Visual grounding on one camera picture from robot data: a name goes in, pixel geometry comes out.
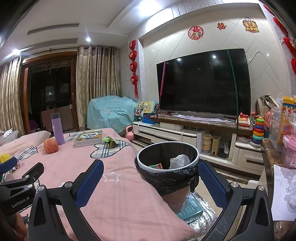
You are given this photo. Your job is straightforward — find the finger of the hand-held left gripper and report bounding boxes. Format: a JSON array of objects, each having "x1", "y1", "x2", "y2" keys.
[
  {"x1": 5, "y1": 162, "x2": 45, "y2": 186},
  {"x1": 0, "y1": 156, "x2": 18, "y2": 174}
]

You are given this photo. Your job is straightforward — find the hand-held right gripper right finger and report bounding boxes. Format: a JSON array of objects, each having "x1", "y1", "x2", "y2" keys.
[{"x1": 198, "y1": 159, "x2": 274, "y2": 241}]

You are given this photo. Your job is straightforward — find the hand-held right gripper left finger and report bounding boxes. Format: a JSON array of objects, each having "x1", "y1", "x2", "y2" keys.
[{"x1": 28, "y1": 159, "x2": 104, "y2": 241}]

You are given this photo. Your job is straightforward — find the white plastic bag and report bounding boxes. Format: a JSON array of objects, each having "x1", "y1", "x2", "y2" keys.
[{"x1": 169, "y1": 154, "x2": 191, "y2": 169}]

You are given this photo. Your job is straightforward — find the white bin with black bag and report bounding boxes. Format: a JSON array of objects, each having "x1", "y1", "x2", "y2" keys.
[{"x1": 135, "y1": 142, "x2": 200, "y2": 215}]

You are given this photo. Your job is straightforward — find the person's left hand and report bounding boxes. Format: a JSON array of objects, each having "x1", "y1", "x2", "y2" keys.
[{"x1": 11, "y1": 211, "x2": 28, "y2": 237}]

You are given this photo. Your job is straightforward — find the apple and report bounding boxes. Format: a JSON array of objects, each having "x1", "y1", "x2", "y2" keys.
[{"x1": 43, "y1": 138, "x2": 59, "y2": 154}]

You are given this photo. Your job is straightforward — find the sofa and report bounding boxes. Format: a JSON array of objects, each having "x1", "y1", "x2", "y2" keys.
[{"x1": 0, "y1": 130, "x2": 52, "y2": 156}]

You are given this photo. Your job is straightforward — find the teal box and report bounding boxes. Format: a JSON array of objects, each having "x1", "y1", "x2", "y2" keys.
[{"x1": 176, "y1": 197, "x2": 204, "y2": 220}]

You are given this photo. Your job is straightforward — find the yellow grid toy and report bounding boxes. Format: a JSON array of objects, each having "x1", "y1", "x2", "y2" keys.
[{"x1": 210, "y1": 136, "x2": 221, "y2": 157}]

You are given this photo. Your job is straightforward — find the yellow jar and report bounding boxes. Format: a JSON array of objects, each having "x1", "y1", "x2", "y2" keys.
[{"x1": 203, "y1": 134, "x2": 212, "y2": 152}]

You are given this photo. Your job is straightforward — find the purple bottle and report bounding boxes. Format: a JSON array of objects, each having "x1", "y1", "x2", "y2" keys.
[{"x1": 51, "y1": 112, "x2": 65, "y2": 146}]

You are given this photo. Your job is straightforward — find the green snack wrapper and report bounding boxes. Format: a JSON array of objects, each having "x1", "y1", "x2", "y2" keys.
[{"x1": 102, "y1": 136, "x2": 119, "y2": 149}]

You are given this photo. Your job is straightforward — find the stack of picture books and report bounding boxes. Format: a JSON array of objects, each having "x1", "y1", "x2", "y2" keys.
[{"x1": 73, "y1": 130, "x2": 103, "y2": 147}]

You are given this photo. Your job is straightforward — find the marble side table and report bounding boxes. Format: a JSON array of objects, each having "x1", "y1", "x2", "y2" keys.
[{"x1": 260, "y1": 138, "x2": 296, "y2": 241}]

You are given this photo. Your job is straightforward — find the pink kettlebell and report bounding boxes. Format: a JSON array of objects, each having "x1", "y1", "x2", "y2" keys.
[{"x1": 125, "y1": 125, "x2": 134, "y2": 141}]

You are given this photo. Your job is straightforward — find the beige patterned curtain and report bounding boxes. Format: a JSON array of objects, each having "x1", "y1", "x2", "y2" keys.
[
  {"x1": 0, "y1": 56, "x2": 25, "y2": 135},
  {"x1": 76, "y1": 45, "x2": 121, "y2": 131}
]

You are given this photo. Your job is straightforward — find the red toy telephone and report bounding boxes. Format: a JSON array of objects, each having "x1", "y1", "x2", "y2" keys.
[{"x1": 238, "y1": 112, "x2": 250, "y2": 127}]

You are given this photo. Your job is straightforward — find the white paper sheet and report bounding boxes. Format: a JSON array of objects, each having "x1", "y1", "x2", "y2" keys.
[{"x1": 271, "y1": 164, "x2": 296, "y2": 220}]

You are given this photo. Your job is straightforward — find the white television cabinet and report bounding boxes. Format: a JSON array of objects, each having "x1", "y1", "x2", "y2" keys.
[{"x1": 132, "y1": 113, "x2": 263, "y2": 176}]

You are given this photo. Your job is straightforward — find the teal cloth covered furniture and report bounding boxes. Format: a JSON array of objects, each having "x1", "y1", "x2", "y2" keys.
[{"x1": 87, "y1": 96, "x2": 138, "y2": 135}]

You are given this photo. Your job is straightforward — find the pink drinking bottle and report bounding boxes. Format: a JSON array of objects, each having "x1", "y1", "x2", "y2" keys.
[{"x1": 282, "y1": 134, "x2": 296, "y2": 168}]

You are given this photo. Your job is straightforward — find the pink round toy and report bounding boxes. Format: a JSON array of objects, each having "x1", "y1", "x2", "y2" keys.
[{"x1": 264, "y1": 111, "x2": 272, "y2": 130}]

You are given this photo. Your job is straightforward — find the white plastic rack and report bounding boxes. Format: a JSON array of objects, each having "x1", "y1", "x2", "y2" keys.
[{"x1": 268, "y1": 100, "x2": 287, "y2": 149}]

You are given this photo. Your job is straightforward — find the wooden framed glass door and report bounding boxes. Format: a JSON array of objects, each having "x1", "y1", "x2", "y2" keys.
[{"x1": 20, "y1": 52, "x2": 79, "y2": 135}]

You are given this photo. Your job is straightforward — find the yellow toy phone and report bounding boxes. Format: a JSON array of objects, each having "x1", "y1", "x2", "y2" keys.
[{"x1": 135, "y1": 101, "x2": 160, "y2": 124}]

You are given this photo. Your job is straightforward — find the beige bag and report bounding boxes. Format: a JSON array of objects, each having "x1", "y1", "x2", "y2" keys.
[{"x1": 255, "y1": 94, "x2": 281, "y2": 121}]

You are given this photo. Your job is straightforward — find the black flat television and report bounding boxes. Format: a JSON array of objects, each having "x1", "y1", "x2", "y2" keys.
[{"x1": 156, "y1": 48, "x2": 251, "y2": 116}]

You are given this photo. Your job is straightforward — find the yellow printed box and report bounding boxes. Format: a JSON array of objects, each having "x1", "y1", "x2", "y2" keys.
[{"x1": 282, "y1": 96, "x2": 296, "y2": 137}]

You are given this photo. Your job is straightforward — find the ceiling air vent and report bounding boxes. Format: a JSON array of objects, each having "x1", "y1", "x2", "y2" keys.
[
  {"x1": 22, "y1": 38, "x2": 78, "y2": 50},
  {"x1": 27, "y1": 22, "x2": 80, "y2": 35}
]

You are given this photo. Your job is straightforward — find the red heart hanging ornament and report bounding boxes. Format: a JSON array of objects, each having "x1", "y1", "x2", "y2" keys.
[{"x1": 128, "y1": 40, "x2": 139, "y2": 99}]

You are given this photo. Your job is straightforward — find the rainbow ring stacker toy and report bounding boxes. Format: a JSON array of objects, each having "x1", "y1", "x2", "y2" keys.
[{"x1": 250, "y1": 116, "x2": 266, "y2": 147}]

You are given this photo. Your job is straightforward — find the round red wall sticker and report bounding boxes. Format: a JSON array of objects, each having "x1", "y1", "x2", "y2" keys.
[{"x1": 188, "y1": 25, "x2": 204, "y2": 40}]

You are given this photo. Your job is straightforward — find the red wall garland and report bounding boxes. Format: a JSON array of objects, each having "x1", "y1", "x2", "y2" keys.
[{"x1": 264, "y1": 5, "x2": 296, "y2": 75}]

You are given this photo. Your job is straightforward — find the gold and red wall sticker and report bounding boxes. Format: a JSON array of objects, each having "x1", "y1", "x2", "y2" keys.
[{"x1": 242, "y1": 17, "x2": 259, "y2": 33}]

